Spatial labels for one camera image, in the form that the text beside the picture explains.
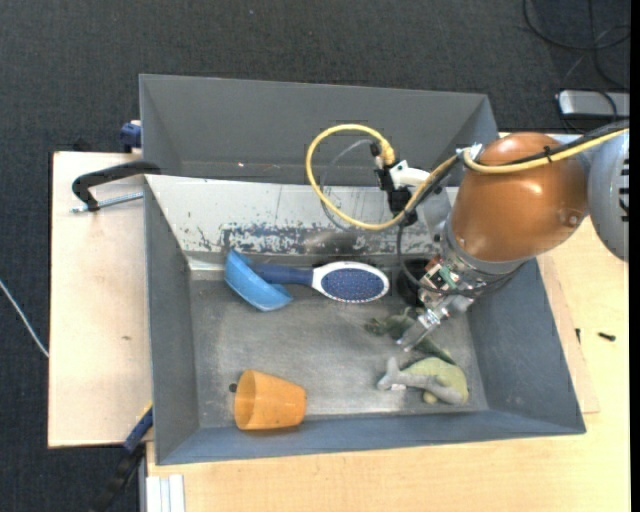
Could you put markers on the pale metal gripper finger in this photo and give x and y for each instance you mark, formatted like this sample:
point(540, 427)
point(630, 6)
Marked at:
point(424, 334)
point(416, 327)

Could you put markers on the dark green toy animal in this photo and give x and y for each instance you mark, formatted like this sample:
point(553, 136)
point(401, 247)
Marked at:
point(392, 325)

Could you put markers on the light green plush toy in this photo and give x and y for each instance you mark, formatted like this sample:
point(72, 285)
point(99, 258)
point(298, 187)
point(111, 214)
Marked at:
point(440, 370)

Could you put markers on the grey toy shark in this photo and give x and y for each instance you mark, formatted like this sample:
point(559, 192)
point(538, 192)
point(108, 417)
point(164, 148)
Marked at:
point(410, 381)

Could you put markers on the blue and white hairbrush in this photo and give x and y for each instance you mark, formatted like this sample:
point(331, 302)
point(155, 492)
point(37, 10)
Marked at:
point(350, 282)

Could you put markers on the grey metal bin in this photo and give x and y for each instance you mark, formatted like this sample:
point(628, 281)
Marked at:
point(320, 340)

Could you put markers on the orange plastic cup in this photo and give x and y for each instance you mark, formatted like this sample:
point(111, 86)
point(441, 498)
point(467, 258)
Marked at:
point(270, 400)

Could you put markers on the small black screw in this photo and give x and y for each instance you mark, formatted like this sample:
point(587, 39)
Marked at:
point(608, 337)

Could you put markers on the blue plastic scoop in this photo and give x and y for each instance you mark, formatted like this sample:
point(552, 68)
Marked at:
point(250, 285)

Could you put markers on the pale wood board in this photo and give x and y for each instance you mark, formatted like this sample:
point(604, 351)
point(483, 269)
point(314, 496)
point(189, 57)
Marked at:
point(95, 300)

